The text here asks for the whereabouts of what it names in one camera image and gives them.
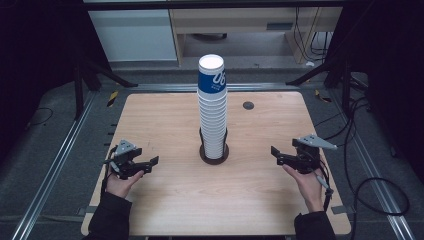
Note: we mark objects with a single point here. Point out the stack of white ribbed cups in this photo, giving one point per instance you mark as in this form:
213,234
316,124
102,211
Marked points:
213,126

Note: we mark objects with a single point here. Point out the white cabinet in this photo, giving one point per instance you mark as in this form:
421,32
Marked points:
133,35

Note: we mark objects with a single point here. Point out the person's left hand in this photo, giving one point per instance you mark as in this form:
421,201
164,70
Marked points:
120,186

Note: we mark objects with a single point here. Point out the yellow black tape strip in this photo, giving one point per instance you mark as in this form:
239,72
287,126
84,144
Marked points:
322,96
112,98

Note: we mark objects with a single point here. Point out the metal floor rail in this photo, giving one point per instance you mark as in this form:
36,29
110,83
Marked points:
376,180
50,173

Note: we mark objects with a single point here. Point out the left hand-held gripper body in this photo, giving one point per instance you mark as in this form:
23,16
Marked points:
124,146

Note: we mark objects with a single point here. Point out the blue label paper cup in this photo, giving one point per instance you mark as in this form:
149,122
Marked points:
212,78

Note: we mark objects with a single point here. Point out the black metal stand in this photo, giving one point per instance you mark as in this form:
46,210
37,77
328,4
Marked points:
346,90
78,93

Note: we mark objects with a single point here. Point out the round dark table grommet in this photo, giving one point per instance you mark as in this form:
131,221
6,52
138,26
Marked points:
248,105

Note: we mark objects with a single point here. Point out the light wooden desk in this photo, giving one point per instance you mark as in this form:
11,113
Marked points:
233,20

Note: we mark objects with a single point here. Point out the person's right hand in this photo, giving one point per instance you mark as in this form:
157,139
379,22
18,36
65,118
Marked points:
310,190

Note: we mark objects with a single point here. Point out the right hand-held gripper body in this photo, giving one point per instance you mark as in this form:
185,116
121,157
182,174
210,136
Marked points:
308,156

